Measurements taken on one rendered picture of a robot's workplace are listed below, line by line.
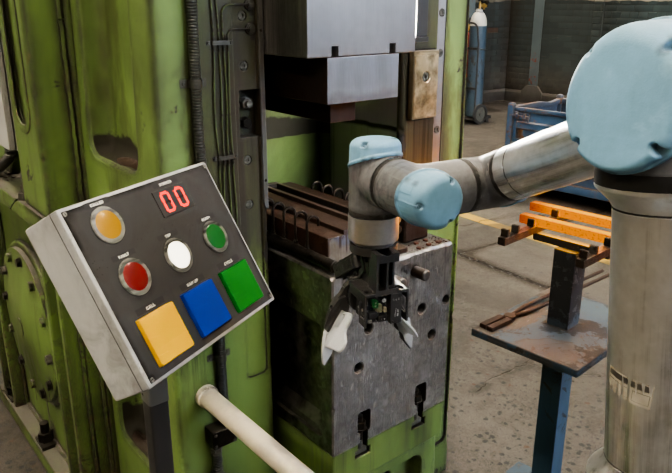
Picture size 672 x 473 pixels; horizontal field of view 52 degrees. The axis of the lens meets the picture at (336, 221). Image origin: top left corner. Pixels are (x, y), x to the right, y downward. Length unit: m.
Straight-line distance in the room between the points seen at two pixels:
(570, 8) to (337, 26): 9.10
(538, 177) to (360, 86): 0.68
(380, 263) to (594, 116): 0.47
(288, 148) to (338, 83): 0.58
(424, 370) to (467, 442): 0.83
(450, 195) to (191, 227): 0.47
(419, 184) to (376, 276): 0.18
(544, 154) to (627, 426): 0.34
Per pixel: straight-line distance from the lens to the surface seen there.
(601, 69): 0.60
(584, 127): 0.60
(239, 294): 1.18
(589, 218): 1.94
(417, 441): 1.89
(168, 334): 1.05
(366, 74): 1.49
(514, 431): 2.67
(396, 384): 1.73
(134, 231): 1.08
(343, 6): 1.44
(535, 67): 10.79
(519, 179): 0.90
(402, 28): 1.56
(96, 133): 1.76
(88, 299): 1.03
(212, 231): 1.19
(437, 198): 0.87
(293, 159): 2.00
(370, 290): 1.01
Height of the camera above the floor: 1.47
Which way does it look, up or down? 18 degrees down
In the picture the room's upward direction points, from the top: straight up
